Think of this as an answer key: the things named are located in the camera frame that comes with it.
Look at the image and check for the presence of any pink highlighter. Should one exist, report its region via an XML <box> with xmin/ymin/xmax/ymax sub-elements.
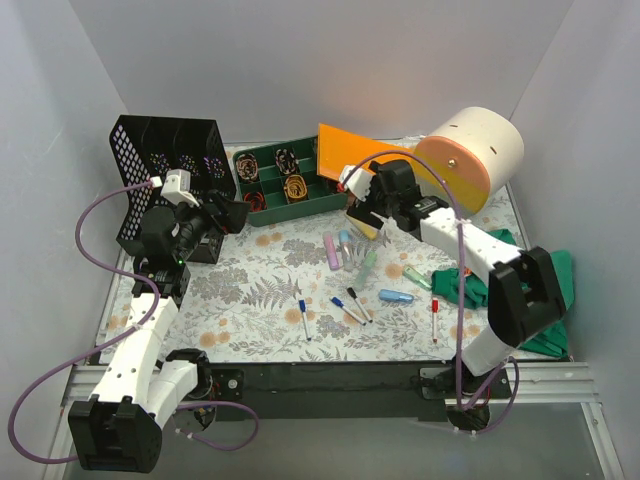
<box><xmin>323</xmin><ymin>232</ymin><xmax>341</xmax><ymax>271</ymax></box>

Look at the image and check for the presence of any orange plastic folder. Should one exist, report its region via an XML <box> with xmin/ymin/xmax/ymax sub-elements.
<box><xmin>317</xmin><ymin>124</ymin><xmax>491</xmax><ymax>240</ymax></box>

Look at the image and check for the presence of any cream cylindrical drawer box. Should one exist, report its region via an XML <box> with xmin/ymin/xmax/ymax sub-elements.
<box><xmin>414</xmin><ymin>107</ymin><xmax>524</xmax><ymax>215</ymax></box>

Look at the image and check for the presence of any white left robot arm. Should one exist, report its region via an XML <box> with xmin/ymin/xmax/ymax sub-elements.
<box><xmin>68</xmin><ymin>191</ymin><xmax>250</xmax><ymax>473</ymax></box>

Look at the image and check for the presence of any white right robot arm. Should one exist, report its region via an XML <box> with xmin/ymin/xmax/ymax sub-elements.
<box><xmin>339</xmin><ymin>159</ymin><xmax>575</xmax><ymax>398</ymax></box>

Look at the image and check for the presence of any green compartment tray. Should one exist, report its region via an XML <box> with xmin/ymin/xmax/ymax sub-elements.
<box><xmin>232</xmin><ymin>136</ymin><xmax>347</xmax><ymax>227</ymax></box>

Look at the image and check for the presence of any black cap marker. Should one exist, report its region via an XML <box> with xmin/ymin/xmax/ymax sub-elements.
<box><xmin>347</xmin><ymin>287</ymin><xmax>373</xmax><ymax>323</ymax></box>

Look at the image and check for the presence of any light green clear highlighter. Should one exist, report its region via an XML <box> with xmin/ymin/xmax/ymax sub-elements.
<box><xmin>402</xmin><ymin>266</ymin><xmax>431</xmax><ymax>291</ymax></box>

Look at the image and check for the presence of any black mesh file holder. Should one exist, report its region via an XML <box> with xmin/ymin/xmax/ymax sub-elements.
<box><xmin>109</xmin><ymin>114</ymin><xmax>236</xmax><ymax>264</ymax></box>

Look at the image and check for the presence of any floral table mat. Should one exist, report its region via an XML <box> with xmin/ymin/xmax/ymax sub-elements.
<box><xmin>162</xmin><ymin>210</ymin><xmax>487</xmax><ymax>362</ymax></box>

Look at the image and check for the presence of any blue lying highlighter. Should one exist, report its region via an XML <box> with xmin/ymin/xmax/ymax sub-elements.
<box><xmin>378</xmin><ymin>289</ymin><xmax>414</xmax><ymax>304</ymax></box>

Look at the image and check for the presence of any blue cap marker middle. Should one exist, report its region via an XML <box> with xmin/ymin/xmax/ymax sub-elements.
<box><xmin>331</xmin><ymin>297</ymin><xmax>367</xmax><ymax>326</ymax></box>

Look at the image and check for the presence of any blue cap marker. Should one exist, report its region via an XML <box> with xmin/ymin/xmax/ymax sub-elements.
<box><xmin>331</xmin><ymin>297</ymin><xmax>367</xmax><ymax>326</ymax></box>
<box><xmin>297</xmin><ymin>298</ymin><xmax>312</xmax><ymax>342</ymax></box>

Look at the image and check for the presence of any blue cap marker left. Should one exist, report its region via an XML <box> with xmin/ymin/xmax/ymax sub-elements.
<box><xmin>297</xmin><ymin>298</ymin><xmax>312</xmax><ymax>342</ymax></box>

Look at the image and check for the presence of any red cap marker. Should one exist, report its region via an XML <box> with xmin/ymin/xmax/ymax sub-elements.
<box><xmin>431</xmin><ymin>297</ymin><xmax>439</xmax><ymax>344</ymax></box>

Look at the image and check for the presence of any green cloth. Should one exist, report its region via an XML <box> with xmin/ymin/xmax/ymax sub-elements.
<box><xmin>431</xmin><ymin>229</ymin><xmax>574</xmax><ymax>358</ymax></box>

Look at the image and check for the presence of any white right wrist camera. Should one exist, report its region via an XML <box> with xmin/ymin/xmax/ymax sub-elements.
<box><xmin>339</xmin><ymin>165</ymin><xmax>374</xmax><ymax>201</ymax></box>

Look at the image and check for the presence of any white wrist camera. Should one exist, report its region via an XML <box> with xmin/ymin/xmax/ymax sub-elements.
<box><xmin>339</xmin><ymin>165</ymin><xmax>374</xmax><ymax>201</ymax></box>
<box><xmin>150</xmin><ymin>169</ymin><xmax>199</xmax><ymax>207</ymax></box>

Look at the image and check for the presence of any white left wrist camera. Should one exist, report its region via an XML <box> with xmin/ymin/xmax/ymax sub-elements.
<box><xmin>150</xmin><ymin>169</ymin><xmax>199</xmax><ymax>207</ymax></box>

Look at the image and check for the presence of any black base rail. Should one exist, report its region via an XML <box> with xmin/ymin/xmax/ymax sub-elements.
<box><xmin>199</xmin><ymin>360</ymin><xmax>514</xmax><ymax>421</ymax></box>

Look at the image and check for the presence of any aluminium frame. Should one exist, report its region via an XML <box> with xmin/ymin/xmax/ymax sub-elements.
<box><xmin>50</xmin><ymin>361</ymin><xmax>624</xmax><ymax>479</ymax></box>

